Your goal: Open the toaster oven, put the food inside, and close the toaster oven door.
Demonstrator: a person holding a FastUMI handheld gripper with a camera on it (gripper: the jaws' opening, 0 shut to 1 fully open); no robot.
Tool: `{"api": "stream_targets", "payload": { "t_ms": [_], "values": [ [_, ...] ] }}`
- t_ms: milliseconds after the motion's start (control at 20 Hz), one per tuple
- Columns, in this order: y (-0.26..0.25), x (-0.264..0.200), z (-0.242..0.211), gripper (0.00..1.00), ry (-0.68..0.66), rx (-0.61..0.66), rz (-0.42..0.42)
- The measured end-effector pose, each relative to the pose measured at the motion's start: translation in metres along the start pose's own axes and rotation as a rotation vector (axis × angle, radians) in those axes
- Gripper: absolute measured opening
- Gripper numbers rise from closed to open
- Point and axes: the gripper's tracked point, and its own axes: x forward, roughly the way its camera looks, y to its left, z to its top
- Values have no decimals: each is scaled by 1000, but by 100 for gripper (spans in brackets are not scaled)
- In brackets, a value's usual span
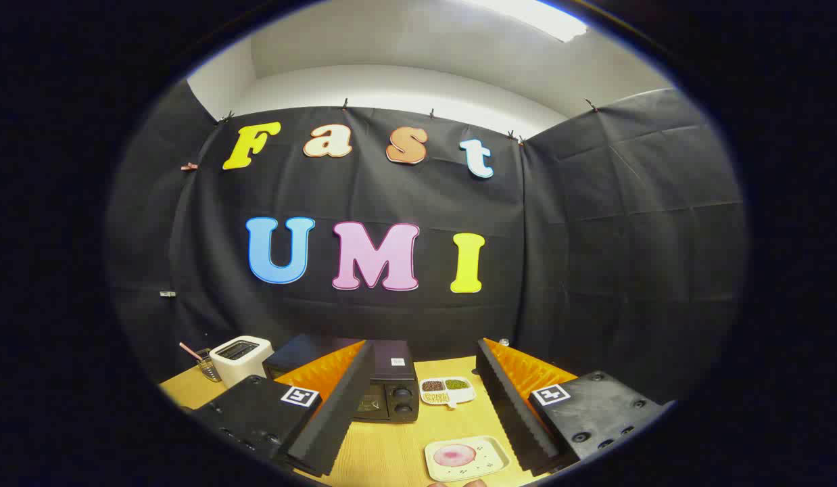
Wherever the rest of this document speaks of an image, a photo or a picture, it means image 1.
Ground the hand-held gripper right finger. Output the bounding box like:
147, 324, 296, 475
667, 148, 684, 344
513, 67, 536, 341
475, 337, 676, 474

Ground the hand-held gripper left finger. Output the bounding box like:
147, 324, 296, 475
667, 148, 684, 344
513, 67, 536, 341
185, 340, 375, 478

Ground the cream food tray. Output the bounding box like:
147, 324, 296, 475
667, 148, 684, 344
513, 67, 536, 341
424, 436, 511, 482

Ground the pink round food slice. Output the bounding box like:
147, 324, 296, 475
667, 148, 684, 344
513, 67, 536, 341
433, 444, 477, 467

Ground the black toaster oven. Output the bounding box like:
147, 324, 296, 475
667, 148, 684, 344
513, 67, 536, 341
262, 331, 421, 424

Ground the white toaster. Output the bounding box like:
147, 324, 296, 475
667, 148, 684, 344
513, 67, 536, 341
209, 335, 274, 389

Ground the white divided bean dish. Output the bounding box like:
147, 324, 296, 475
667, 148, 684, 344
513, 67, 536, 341
418, 377, 476, 409

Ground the metal mesh cup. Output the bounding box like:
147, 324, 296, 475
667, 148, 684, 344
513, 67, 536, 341
197, 348, 222, 384

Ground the black backdrop cloth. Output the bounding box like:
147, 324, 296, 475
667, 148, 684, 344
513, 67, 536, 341
104, 80, 750, 407

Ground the ceiling light panel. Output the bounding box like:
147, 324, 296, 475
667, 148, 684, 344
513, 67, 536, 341
459, 0, 588, 43

